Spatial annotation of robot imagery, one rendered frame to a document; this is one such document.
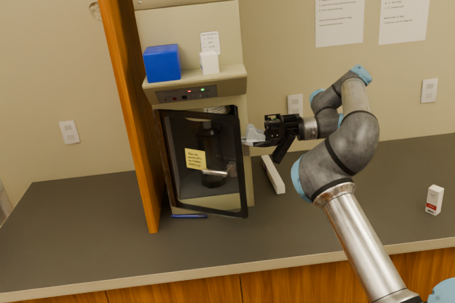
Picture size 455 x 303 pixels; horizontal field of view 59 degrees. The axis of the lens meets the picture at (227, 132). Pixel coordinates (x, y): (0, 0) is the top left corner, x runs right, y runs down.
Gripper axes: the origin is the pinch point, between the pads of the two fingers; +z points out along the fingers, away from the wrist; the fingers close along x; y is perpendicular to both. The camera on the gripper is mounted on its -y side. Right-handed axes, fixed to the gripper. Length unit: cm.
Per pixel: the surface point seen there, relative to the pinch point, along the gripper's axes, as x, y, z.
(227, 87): -4.0, 17.9, 2.6
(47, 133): -55, -12, 84
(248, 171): -11.3, -18.1, -2.6
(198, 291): 16, -46, 20
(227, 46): -11.3, 29.2, 0.8
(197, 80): 0.2, 22.5, 11.5
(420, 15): -54, 24, -85
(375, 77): -54, -2, -67
